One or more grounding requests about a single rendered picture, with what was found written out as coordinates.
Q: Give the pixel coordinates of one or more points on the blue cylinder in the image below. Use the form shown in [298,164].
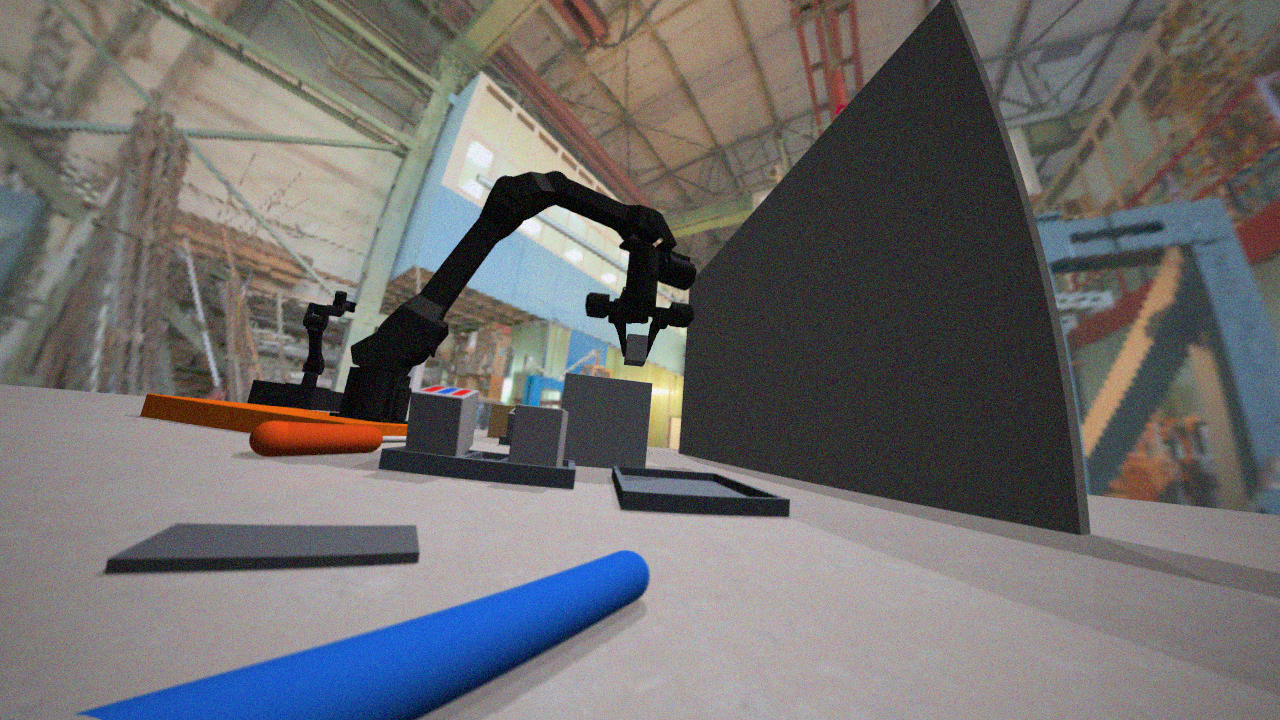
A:
[408,670]

